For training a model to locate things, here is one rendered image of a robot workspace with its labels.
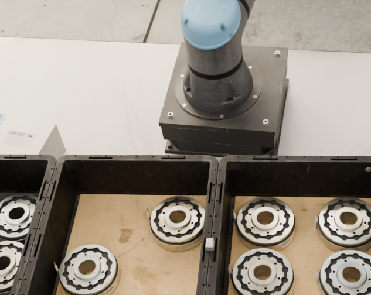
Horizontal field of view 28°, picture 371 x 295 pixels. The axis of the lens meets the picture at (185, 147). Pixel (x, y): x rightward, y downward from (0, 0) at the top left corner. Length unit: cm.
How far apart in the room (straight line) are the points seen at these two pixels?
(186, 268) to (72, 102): 65
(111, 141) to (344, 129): 52
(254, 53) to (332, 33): 130
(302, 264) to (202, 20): 50
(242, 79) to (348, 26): 149
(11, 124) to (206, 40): 50
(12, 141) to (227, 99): 47
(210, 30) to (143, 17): 171
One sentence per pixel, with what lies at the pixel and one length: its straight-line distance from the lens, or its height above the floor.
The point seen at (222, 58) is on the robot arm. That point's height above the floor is 94.
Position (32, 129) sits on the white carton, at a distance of 164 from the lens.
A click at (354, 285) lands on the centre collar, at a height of 87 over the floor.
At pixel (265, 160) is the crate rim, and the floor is 93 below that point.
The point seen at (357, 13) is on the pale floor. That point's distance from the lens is 306.
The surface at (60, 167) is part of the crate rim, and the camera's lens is 136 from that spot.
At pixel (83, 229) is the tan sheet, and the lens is 139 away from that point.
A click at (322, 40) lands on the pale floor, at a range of 293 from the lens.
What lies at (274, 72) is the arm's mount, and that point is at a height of 80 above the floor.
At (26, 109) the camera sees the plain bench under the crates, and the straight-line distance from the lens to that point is 183.
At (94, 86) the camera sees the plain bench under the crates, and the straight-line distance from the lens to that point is 183.
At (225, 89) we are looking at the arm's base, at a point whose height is 85.
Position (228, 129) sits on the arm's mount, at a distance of 154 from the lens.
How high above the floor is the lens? 193
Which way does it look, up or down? 49 degrees down
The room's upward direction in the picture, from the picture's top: 10 degrees counter-clockwise
